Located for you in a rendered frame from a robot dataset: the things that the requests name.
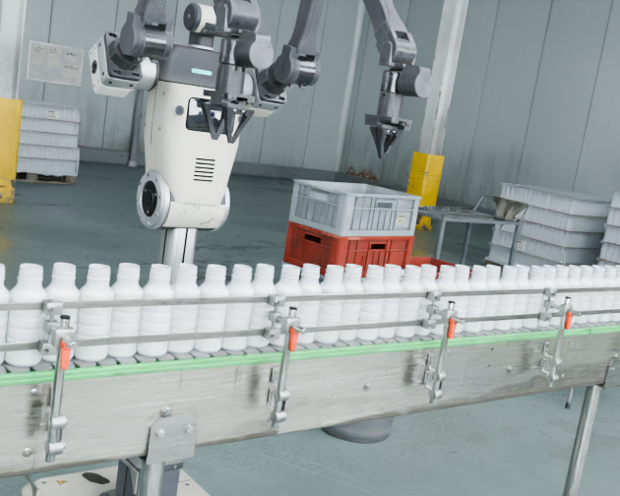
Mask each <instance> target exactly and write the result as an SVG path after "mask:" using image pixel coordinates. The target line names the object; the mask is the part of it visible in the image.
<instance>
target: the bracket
mask: <svg viewBox="0 0 620 496"><path fill-rule="evenodd" d="M427 291H428V293H427V297H425V298H426V299H428V300H431V304H428V305H427V308H426V313H429V317H428V318H422V319H421V320H423V321H422V326H420V327H422V328H424V329H426V330H432V329H435V326H436V321H435V320H433V319H431V318H432V315H437V314H438V315H440V316H441V322H443V323H444V327H443V333H442V337H441V342H440V348H439V353H438V358H437V364H436V369H434V368H432V364H433V358H434V352H431V353H428V357H427V363H426V365H428V366H429V371H425V373H424V379H423V383H425V386H426V388H427V389H429V390H430V391H429V393H428V396H429V398H430V401H429V403H432V404H436V401H437V400H439V399H441V398H442V397H443V392H442V387H443V381H444V380H446V373H445V371H443V365H444V360H445V355H446V350H447V344H448V339H452V338H453V337H454V334H455V329H456V325H457V323H460V324H464V323H465V319H463V318H460V317H458V316H457V314H458V311H457V310H454V309H455V304H456V302H455V301H452V300H449V301H448V306H447V309H443V311H442V310H440V309H439V306H436V305H434V302H435V301H440V300H441V294H442V292H439V291H436V290H427ZM556 293H557V289H555V288H552V287H545V292H544V293H543V295H546V296H548V299H547V300H544V303H543V307H546V309H545V312H539V313H540V316H539V318H537V319H538V320H541V321H544V322H549V321H551V317H552V314H550V313H548V309H553V308H555V309H558V310H559V313H558V314H559V315H561V319H560V324H559V328H558V333H557V338H556V342H555V346H554V351H553V355H552V356H550V355H547V350H548V347H549V341H548V342H545V343H544V346H543V351H542V353H544V355H545V357H542V358H541V360H540V364H539V368H541V371H542V373H545V374H547V375H546V381H547V384H546V386H548V387H552V386H553V383H554V382H557V381H558V375H557V373H558V369H559V366H560V365H561V364H562V360H561V358H560V357H559V354H560V349H561V344H562V340H563V336H564V331H565V329H566V330H569V329H570V326H571V322H572V318H573V317H574V315H575V316H578V317H581V316H582V313H581V312H578V311H575V310H573V305H571V299H572V297H569V296H565V300H564V304H560V305H557V304H555V301H552V300H550V299H551V297H556ZM268 295H269V296H270V297H269V302H267V304H269V305H271V306H273V307H274V311H269V317H268V320H269V321H271V322H272V325H271V326H270V327H264V328H263V329H264V335H263V336H262V337H263V338H265V339H267V340H269V341H271V340H279V334H280V331H282V332H284V333H285V335H284V342H283V348H282V355H281V361H280V367H274V368H273V369H272V375H271V382H273V385H274V387H273V388H271V389H269V394H268V400H267V403H270V408H271V409H273V410H272V411H271V415H270V417H271V421H272V424H271V427H273V428H279V423H280V422H284V421H285V420H286V412H285V410H286V403H287V401H288V399H289V396H290V392H289V390H288V389H287V388H286V387H285V382H286V376H287V370H288V363H289V357H290V352H291V351H292V352H294V351H295V348H296V344H297V339H298V334H299V333H300V334H302V335H305V334H306V332H307V330H306V329H305V328H303V327H301V326H300V321H301V319H300V318H298V317H296V313H297V309H298V308H297V307H294V306H289V307H288V316H284V317H283V316H282V313H281V312H279V311H277V310H278V307H284V301H285V297H284V296H282V295H280V294H268ZM42 301H43V306H42V310H41V311H42V312H43V313H44V314H45V315H49V320H44V321H43V331H44V332H45V333H47V339H44V340H38V341H39V346H38V350H37V351H38V352H39V353H40V354H41V355H52V354H56V358H55V367H54V377H53V386H52V389H51V392H50V401H49V405H50V413H48V417H47V429H46V430H47V431H48V433H47V441H46V442H45V445H44V450H45V461H46V462H48V463H53V462H55V456H56V455H61V454H62V453H63V450H64V449H65V448H66V445H65V443H63V437H64V428H65V427H66V424H68V417H66V416H65V414H64V413H60V410H61V402H62V392H63V383H64V374H65V370H66V369H67V368H68V365H69V360H70V353H71V349H75V348H76V347H77V343H76V342H75V336H76V330H75V329H74V328H73V327H71V326H70V319H71V316H70V315H62V309H63V303H62V302H61V301H60V300H59V299H42ZM54 315H60V317H59V318H60V321H59V322H58V321H56V320H55V319H54ZM275 323H281V327H280V330H279V329H277V328H276V327H275ZM546 357H548V358H550V359H549V364H550V369H549V372H547V371H544V369H543V368H544V364H545V359H546ZM431 371H433V373H432V379H433V385H432V387H430V386H429V385H428V383H429V380H430V374H431ZM277 382H278V384H277ZM274 403H275V404H274ZM58 429H59V439H57V438H58Z"/></svg>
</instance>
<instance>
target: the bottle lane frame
mask: <svg viewBox="0 0 620 496"><path fill-rule="evenodd" d="M557 333H558V330H556V331H549V330H548V331H543V332H542V331H539V332H530V333H523V332H521V333H518V334H514V333H512V334H503V335H494V336H486V335H484V336H481V337H476V336H474V337H468V338H467V337H463V338H453V339H448V344H447V350H446V355H445V360H444V365H443V371H445V373H446V380H444V381H443V387H442V392H443V397H442V398H441V399H439V400H437V401H436V404H432V403H429V401H430V398H429V396H428V393H429V391H430V390H429V389H427V388H426V386H425V383H423V379H424V373H425V371H429V366H428V365H426V363H427V357H428V353H431V352H434V358H433V364H432V368H434V369H436V364H437V358H438V353H439V348H440V342H441V340H431V341H422V340H420V341H407V342H398V341H397V342H395V343H386V342H385V343H382V344H374V343H372V344H369V345H361V344H360V345H358V346H348V345H347V346H345V347H334V346H333V348H320V347H319V349H306V348H305V350H296V351H294V352H292V351H291V352H290V357H289V363H288V370H287V376H286V382H285V387H286V388H287V389H288V390H289V392H290V396H289V399H288V401H287V403H286V410H285V412H286V420H285V421H284V422H280V423H279V428H273V427H271V424H272V421H271V417H270V415H271V411H272V410H273V409H271V408H270V403H267V400H268V394H269V389H271V388H273V387H274V385H273V382H271V375H272V369H273V368H274V367H280V361H281V355H282V352H278V351H275V352H270V353H262V352H260V353H258V354H246V353H243V355H233V356H231V355H227V356H221V357H213V356H210V357H208V358H195V357H193V358H192V359H183V360H178V359H176V358H174V360H171V361H158V360H155V362H146V363H141V362H139V361H137V363H134V364H120V363H117V364H116V365H108V366H99V365H98V364H97V365H96V367H84V368H80V367H78V366H76V365H75V368H72V369H66V370H65V374H64V383H63V392H62V402H61V410H60V413H64V414H65V416H66V417H68V424H66V427H65V428H64V437H63V443H65V445H66V448H65V449H64V450H63V453H62V454H61V455H56V456H55V462H53V463H48V462H46V461H45V450H44V445H45V442H46V441H47V433H48V431H47V430H46V429H47V417H48V413H50V405H49V401H50V392H51V389H52V386H53V377H54V367H53V369H52V370H46V371H33V370H32V369H31V370H30V372H22V373H11V372H9V371H7V372H6V374H0V478H6V477H12V476H18V475H25V474H31V473H37V472H44V471H50V470H55V469H62V468H68V467H75V466H81V465H93V464H99V463H105V462H112V461H118V460H124V459H131V458H136V457H142V456H145V455H146V454H147V447H148V440H149V432H150V426H151V425H152V424H153V423H154V422H155V420H156V419H157V418H158V417H162V416H169V415H177V414H185V413H192V414H193V415H194V416H195V417H196V419H197V420H198V427H197V434H196V442H195V448H199V447H206V446H211V445H217V444H224V443H230V442H236V441H243V440H249V439H255V438H262V437H268V436H275V435H280V434H286V433H293V432H299V431H305V430H312V429H318V428H324V427H331V426H337V425H343V424H349V423H355V422H361V421H368V420H374V419H380V418H387V417H393V416H399V415H406V414H412V413H418V412H424V411H430V410H436V409H443V408H449V407H455V406H462V405H468V404H474V403H486V402H492V401H499V400H504V399H511V398H517V397H523V396H530V395H536V394H542V393H549V392H555V391H561V390H568V389H574V388H579V387H586V386H592V385H598V384H603V383H604V379H605V375H606V370H607V366H608V364H609V363H610V361H611V360H612V359H620V325H617V326H603V327H592V328H590V327H587V328H580V329H569V330H566V329H565V331H564V336H563V340H562V344H561V349H560V354H559V357H560V358H561V360H562V364H561V365H560V366H559V369H558V373H557V375H558V381H557V382H554V383H553V386H552V387H548V386H546V384H547V381H546V375H547V374H545V373H542V371H541V368H539V364H540V360H541V358H542V357H545V355H544V353H542V351H543V346H544V343H545V342H548V341H549V347H548V350H547V355H550V356H552V355H553V351H554V346H555V342H556V338H557Z"/></svg>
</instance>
